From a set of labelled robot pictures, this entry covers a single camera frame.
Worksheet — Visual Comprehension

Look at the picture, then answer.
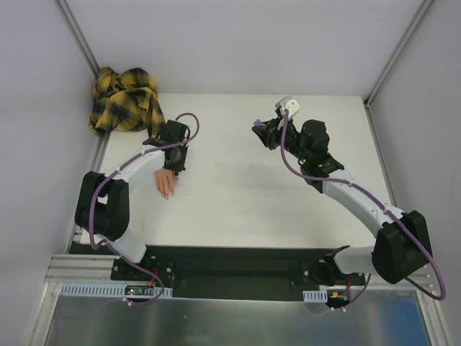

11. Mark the purple nail polish bottle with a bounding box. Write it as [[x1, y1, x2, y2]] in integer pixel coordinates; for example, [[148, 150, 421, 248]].
[[254, 119, 266, 128]]

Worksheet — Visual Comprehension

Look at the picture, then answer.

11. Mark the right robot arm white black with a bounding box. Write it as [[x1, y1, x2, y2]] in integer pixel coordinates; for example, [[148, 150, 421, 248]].
[[252, 117, 432, 285]]

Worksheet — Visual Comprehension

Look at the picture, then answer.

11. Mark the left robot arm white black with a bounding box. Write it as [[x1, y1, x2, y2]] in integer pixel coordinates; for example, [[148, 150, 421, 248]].
[[74, 120, 190, 280]]

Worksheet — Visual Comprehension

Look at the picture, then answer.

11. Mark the mannequin hand with long nails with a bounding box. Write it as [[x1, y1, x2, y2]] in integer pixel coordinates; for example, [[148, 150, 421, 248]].
[[154, 169, 178, 200]]

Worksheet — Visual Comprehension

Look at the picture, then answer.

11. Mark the yellow plaid shirt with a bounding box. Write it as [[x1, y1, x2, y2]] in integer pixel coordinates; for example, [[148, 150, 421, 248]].
[[89, 66, 166, 137]]

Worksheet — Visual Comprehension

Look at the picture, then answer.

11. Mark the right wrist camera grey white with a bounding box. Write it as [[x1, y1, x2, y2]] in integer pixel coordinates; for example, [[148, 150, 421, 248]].
[[275, 96, 300, 128]]

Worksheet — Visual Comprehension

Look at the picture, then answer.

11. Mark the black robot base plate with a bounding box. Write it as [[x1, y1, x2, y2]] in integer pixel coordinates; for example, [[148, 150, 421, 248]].
[[109, 244, 364, 300]]

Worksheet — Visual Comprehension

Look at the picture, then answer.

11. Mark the white slotted cable duct right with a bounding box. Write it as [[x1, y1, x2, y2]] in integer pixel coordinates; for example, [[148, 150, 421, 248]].
[[303, 289, 328, 303]]

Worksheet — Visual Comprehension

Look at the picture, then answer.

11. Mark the white slotted cable duct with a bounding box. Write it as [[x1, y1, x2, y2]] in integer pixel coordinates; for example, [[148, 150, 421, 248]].
[[60, 283, 173, 299], [303, 289, 328, 303]]

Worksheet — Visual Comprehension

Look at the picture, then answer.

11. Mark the white slotted cable duct left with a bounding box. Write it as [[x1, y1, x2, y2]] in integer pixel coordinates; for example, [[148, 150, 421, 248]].
[[60, 283, 173, 299]]

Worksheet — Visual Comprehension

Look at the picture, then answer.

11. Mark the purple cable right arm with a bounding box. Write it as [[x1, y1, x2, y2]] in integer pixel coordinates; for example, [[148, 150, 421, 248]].
[[279, 110, 447, 301]]

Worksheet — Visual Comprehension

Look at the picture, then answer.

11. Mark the aluminium corner post left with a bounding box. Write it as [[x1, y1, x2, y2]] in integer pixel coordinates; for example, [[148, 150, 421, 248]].
[[54, 0, 99, 78]]

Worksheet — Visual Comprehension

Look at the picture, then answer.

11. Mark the aluminium corner post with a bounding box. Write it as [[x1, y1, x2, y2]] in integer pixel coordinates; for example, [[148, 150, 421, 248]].
[[54, 0, 99, 78], [363, 0, 437, 110]]

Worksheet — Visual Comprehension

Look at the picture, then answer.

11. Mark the aluminium corner post right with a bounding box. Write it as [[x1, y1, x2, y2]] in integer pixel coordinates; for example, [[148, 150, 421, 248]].
[[363, 0, 437, 110]]

